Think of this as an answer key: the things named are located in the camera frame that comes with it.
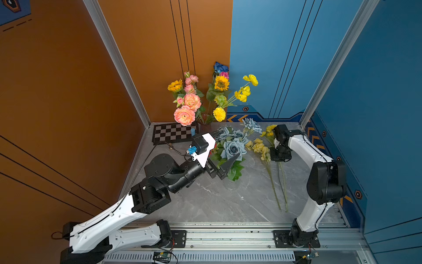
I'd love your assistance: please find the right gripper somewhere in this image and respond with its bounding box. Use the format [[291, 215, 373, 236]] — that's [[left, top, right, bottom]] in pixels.
[[269, 144, 290, 161]]

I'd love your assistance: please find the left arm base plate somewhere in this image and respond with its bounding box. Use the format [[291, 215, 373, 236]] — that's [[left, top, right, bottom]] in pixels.
[[141, 230, 187, 249]]

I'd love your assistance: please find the yellow poppy spray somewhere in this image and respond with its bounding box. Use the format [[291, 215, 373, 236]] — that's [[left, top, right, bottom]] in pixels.
[[260, 124, 289, 212]]

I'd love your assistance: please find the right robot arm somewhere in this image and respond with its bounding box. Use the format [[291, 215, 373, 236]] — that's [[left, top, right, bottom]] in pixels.
[[270, 125, 347, 248]]

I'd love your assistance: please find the yellow rose spray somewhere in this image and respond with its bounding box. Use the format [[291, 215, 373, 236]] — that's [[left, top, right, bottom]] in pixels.
[[245, 139, 281, 210]]

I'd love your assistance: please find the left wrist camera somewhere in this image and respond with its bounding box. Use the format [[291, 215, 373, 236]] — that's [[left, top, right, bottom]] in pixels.
[[186, 133, 216, 168]]

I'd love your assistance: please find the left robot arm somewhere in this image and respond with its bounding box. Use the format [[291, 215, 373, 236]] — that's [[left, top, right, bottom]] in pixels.
[[60, 154, 237, 264]]

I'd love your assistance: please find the checkered chessboard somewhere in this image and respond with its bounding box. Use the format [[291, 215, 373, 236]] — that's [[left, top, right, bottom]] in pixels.
[[152, 122, 199, 145]]

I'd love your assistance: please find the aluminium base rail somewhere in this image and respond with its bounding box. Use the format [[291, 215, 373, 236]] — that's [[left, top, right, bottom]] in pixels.
[[104, 223, 376, 264]]

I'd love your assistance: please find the grey blue roses bunch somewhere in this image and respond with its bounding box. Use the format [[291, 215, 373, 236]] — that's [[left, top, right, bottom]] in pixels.
[[211, 118, 262, 181]]

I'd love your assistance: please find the background bouquet in dark vase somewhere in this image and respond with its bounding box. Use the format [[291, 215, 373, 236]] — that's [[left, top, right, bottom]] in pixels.
[[167, 62, 259, 127]]

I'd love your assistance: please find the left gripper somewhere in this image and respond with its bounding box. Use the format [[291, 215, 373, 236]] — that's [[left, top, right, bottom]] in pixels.
[[164, 130, 234, 196]]

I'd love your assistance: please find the circuit board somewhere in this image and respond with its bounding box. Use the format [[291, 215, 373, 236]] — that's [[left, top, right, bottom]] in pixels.
[[295, 252, 320, 264], [152, 251, 173, 264]]

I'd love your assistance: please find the left circuit board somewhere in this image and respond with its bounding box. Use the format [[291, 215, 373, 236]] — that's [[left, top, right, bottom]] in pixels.
[[152, 251, 173, 264]]

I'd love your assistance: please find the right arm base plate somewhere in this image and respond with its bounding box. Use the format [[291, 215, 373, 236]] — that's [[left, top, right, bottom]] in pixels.
[[273, 230, 321, 249]]

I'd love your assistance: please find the right circuit board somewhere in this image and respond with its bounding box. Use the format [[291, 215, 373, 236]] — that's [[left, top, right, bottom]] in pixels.
[[295, 252, 320, 264]]

